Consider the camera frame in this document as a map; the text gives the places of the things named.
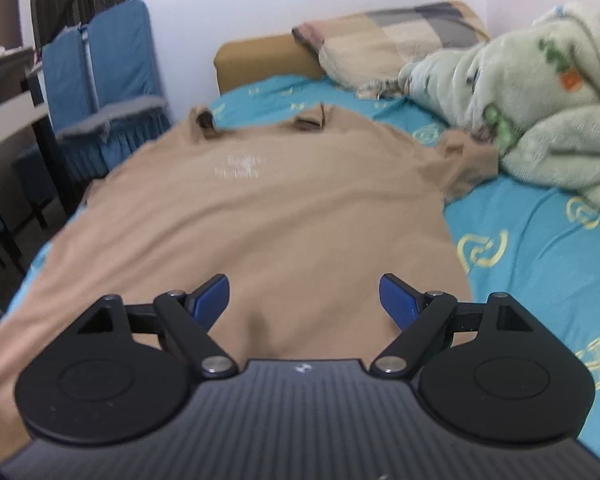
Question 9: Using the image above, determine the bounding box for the green fleece printed blanket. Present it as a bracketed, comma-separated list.
[397, 1, 600, 217]

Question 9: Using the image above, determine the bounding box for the mustard bed headboard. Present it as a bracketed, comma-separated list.
[214, 34, 326, 96]

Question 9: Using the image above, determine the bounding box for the patchwork pillow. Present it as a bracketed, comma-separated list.
[291, 0, 491, 101]

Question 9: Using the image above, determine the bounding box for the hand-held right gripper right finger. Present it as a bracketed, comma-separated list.
[371, 274, 533, 380]

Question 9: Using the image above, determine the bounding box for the dark table with white edge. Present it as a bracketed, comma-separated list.
[0, 47, 81, 271]

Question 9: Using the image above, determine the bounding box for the grey seat cushion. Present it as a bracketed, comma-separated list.
[57, 95, 168, 141]

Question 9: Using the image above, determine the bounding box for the tan printed t-shirt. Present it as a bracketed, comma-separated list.
[0, 102, 501, 466]

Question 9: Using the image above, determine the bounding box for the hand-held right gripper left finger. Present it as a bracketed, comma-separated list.
[75, 274, 238, 380]

